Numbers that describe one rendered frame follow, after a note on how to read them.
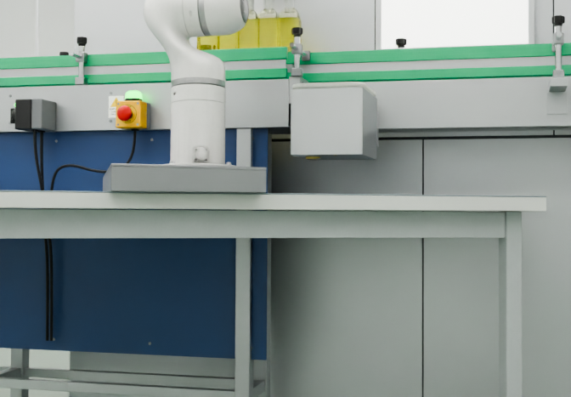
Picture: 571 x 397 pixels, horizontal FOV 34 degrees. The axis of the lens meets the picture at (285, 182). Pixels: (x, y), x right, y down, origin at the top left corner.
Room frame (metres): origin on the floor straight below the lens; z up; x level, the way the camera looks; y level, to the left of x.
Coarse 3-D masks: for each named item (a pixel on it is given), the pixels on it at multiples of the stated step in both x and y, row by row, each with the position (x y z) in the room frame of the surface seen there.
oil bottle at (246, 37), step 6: (252, 12) 2.51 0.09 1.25; (252, 18) 2.50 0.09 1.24; (246, 24) 2.51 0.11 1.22; (252, 24) 2.50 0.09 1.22; (240, 30) 2.51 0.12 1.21; (246, 30) 2.51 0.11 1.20; (252, 30) 2.50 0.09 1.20; (240, 36) 2.51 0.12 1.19; (246, 36) 2.51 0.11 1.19; (252, 36) 2.50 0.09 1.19; (240, 42) 2.51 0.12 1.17; (246, 42) 2.51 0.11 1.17; (252, 42) 2.50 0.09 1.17
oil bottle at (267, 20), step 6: (264, 12) 2.50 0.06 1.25; (270, 12) 2.49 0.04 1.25; (276, 12) 2.50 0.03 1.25; (258, 18) 2.50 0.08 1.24; (264, 18) 2.49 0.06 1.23; (270, 18) 2.49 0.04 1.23; (276, 18) 2.49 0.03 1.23; (258, 24) 2.50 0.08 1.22; (264, 24) 2.49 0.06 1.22; (270, 24) 2.49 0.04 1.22; (276, 24) 2.49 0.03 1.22; (258, 30) 2.50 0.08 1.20; (264, 30) 2.49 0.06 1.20; (270, 30) 2.49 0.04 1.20; (276, 30) 2.49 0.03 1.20; (258, 36) 2.50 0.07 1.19; (264, 36) 2.49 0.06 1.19; (270, 36) 2.49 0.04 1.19; (276, 36) 2.49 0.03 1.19; (258, 42) 2.50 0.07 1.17; (264, 42) 2.49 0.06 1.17; (270, 42) 2.49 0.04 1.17; (276, 42) 2.49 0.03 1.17
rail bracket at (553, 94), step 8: (552, 16) 2.19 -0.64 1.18; (560, 16) 2.18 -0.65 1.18; (560, 24) 2.18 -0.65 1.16; (560, 32) 2.13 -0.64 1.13; (560, 40) 2.18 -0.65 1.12; (552, 48) 2.29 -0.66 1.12; (560, 48) 2.18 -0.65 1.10; (560, 56) 2.18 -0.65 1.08; (560, 64) 2.18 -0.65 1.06; (552, 72) 2.20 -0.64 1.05; (560, 72) 2.18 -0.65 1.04; (552, 80) 2.17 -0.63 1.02; (560, 80) 2.17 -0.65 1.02; (552, 88) 2.22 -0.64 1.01; (560, 88) 2.22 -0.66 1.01; (552, 96) 2.28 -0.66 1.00; (560, 96) 2.27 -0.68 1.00; (552, 104) 2.28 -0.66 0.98; (560, 104) 2.27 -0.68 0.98; (552, 112) 2.28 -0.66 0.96; (560, 112) 2.27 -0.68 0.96
